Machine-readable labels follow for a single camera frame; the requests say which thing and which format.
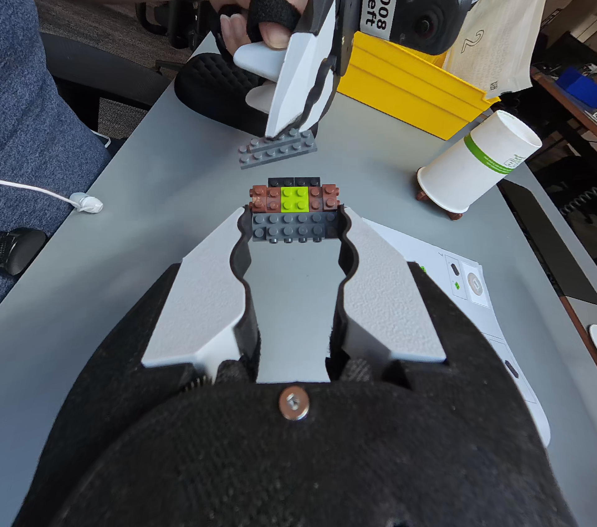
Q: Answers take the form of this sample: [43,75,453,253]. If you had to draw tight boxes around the dark grey laptop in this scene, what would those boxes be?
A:
[496,179,597,305]

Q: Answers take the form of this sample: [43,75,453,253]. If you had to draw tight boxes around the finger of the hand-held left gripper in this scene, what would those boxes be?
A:
[264,2,336,139]
[302,63,337,131]

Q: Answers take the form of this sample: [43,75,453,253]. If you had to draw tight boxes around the grey desk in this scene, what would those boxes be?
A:
[0,39,597,527]

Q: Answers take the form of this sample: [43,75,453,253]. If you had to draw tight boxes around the black office chair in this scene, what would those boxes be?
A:
[39,30,171,127]

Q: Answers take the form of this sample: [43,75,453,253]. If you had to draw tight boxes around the white cable with plug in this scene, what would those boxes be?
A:
[0,179,104,214]

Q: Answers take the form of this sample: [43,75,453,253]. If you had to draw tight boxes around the person's blue clothing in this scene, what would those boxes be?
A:
[0,0,113,304]

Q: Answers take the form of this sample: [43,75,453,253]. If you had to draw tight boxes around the dark grey lego plate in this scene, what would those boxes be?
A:
[237,128,319,170]

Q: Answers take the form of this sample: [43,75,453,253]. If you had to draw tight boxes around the numbered paper bag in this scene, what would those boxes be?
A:
[442,0,575,100]

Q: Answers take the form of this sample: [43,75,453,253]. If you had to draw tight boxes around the brown lime grey lego assembly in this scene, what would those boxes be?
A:
[249,176,340,244]

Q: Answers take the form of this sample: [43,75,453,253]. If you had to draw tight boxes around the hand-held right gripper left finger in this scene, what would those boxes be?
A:
[141,205,261,382]

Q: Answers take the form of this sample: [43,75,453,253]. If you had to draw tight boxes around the white instruction booklet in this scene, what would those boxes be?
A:
[361,217,551,446]

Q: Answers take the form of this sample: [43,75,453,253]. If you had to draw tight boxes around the white paper cup green band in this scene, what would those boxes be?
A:
[416,109,543,215]

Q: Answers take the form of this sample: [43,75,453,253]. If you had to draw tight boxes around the black coiled cable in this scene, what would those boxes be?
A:
[559,189,597,216]

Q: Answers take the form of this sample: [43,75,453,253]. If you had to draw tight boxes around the blue plastic bin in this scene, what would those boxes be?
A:
[557,64,597,111]

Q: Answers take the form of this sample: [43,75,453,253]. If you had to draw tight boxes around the yellow plastic bin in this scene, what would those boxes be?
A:
[336,31,501,141]

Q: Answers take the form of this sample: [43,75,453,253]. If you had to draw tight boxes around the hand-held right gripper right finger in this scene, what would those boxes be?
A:
[326,204,447,382]

